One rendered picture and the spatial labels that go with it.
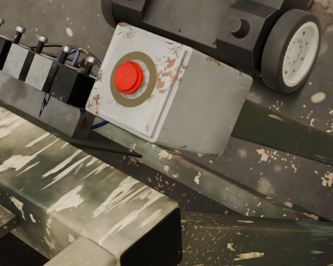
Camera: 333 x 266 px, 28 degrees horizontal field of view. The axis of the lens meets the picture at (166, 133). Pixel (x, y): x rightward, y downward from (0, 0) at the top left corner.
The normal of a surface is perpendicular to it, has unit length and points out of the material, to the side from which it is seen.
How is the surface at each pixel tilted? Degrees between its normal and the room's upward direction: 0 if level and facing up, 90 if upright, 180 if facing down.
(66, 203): 51
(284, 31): 13
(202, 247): 90
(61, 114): 0
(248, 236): 90
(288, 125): 90
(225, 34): 0
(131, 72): 0
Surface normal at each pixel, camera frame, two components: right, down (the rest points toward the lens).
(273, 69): -0.63, 0.44
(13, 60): -0.54, -0.14
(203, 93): 0.76, 0.36
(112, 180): -0.05, -0.80
